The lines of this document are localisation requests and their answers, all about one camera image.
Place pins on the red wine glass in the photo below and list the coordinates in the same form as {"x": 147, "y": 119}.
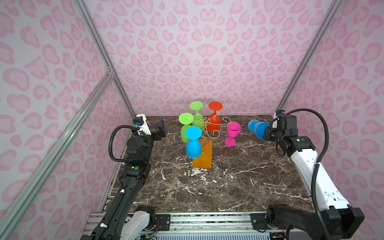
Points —
{"x": 214, "y": 121}

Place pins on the orange wooden rack base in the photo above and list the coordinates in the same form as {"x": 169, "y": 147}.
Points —
{"x": 205, "y": 159}

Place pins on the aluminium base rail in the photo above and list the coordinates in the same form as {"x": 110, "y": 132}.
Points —
{"x": 210, "y": 225}

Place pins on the blue front wine glass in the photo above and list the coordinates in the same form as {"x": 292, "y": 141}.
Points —
{"x": 193, "y": 147}

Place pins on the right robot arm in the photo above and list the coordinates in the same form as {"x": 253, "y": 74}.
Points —
{"x": 308, "y": 161}

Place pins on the aluminium frame post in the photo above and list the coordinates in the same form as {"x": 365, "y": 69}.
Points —
{"x": 327, "y": 21}
{"x": 100, "y": 46}

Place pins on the gold wire glass rack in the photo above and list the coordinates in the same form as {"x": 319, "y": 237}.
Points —
{"x": 224, "y": 123}

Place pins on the magenta wine glass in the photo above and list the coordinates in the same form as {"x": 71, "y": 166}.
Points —
{"x": 233, "y": 130}

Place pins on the green wine glass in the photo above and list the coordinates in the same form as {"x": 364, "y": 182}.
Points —
{"x": 186, "y": 120}
{"x": 198, "y": 120}

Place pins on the blue wine glass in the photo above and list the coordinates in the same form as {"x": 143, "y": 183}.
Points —
{"x": 258, "y": 128}
{"x": 193, "y": 147}

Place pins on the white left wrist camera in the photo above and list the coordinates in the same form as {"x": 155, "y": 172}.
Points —
{"x": 140, "y": 122}

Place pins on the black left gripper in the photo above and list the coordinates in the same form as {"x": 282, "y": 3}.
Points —
{"x": 157, "y": 137}

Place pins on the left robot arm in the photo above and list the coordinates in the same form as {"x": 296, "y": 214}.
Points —
{"x": 129, "y": 186}

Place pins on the aluminium frame post right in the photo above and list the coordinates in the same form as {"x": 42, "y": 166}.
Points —
{"x": 327, "y": 21}

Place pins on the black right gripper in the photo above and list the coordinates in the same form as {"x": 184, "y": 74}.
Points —
{"x": 266, "y": 136}

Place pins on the aluminium frame post left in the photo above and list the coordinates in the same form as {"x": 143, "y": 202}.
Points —
{"x": 100, "y": 46}

